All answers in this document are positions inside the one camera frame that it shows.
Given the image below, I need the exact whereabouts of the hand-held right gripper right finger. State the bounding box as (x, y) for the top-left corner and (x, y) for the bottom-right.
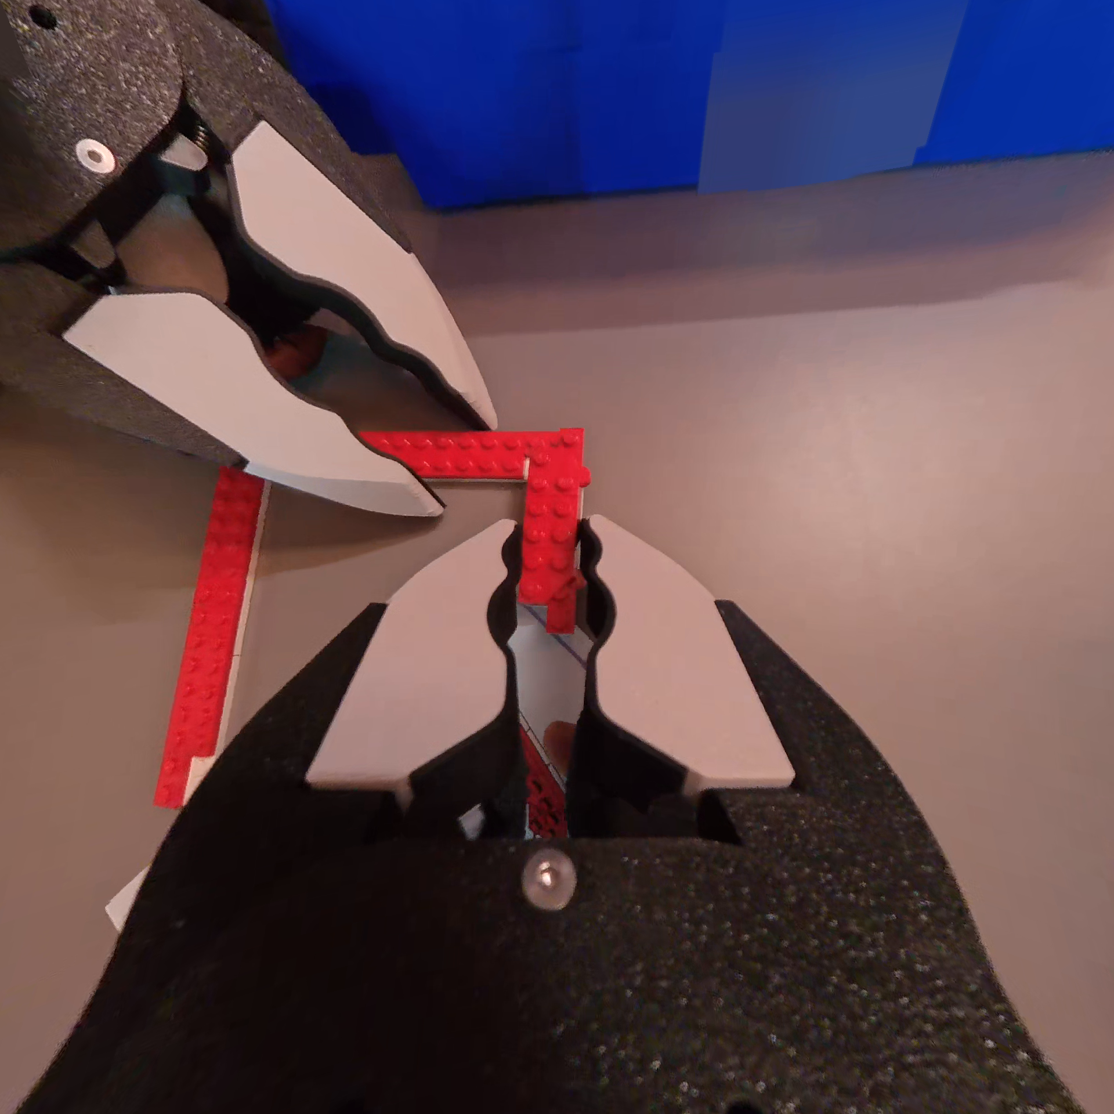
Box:
(578, 514), (795, 823)

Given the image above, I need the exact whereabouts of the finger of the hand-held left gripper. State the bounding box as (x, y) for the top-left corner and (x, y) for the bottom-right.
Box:
(62, 292), (446, 518)
(226, 120), (500, 429)

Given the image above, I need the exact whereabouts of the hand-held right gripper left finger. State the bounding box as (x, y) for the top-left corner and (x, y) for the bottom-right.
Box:
(306, 520), (523, 823)

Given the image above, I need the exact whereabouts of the wide red studded brick plate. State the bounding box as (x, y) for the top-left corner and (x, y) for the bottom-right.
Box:
(519, 428), (592, 634)

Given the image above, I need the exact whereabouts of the long red studded brick plate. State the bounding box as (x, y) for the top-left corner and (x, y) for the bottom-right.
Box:
(153, 465), (267, 809)
(358, 429), (534, 481)

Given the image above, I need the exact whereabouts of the grey desk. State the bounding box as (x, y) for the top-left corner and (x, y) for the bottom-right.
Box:
(0, 146), (1114, 1085)

